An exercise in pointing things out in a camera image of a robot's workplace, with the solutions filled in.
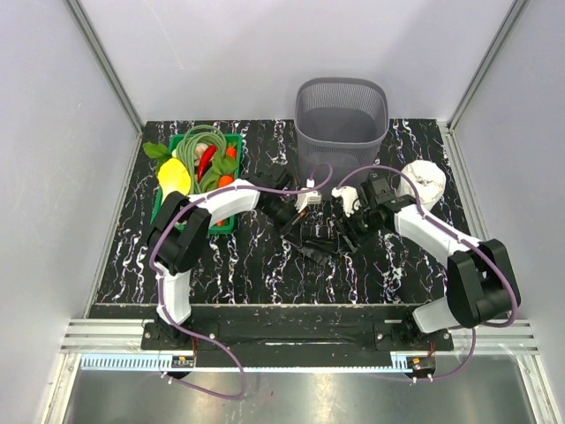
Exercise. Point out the red chili pepper toy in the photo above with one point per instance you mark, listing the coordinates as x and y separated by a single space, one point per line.
205 159

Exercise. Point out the yellow white cabbage toy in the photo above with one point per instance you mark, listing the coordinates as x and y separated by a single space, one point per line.
174 177

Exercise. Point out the green long beans bundle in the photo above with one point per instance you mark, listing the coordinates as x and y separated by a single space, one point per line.
185 149

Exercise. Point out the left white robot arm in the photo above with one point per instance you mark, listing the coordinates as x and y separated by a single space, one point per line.
176 238

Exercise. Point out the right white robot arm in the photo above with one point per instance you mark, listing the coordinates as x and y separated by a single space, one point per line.
481 281

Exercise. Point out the white crumpled paper roll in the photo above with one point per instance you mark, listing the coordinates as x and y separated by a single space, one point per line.
429 179

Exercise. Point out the green plastic basket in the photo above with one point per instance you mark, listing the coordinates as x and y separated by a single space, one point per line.
163 208

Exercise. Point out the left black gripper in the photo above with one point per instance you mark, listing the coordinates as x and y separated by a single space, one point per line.
294 235

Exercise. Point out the grey mesh trash bin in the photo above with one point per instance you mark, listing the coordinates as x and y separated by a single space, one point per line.
341 121

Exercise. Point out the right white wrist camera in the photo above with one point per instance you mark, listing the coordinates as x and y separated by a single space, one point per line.
347 197

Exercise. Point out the large orange carrot toy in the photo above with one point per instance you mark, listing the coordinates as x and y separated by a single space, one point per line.
225 180

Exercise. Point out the black trash bag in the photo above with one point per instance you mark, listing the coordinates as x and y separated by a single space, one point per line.
321 249

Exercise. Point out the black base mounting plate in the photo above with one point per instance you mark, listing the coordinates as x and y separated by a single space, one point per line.
374 327

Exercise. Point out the green leafy vegetable toy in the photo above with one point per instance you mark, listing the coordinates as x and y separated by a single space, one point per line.
158 152

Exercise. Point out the small orange carrot toy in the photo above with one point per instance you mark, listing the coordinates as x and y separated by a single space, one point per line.
231 152

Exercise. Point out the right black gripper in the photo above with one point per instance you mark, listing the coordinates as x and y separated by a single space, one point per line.
357 237

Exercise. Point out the aluminium frame rail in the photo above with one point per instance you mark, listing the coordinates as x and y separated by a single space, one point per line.
124 336

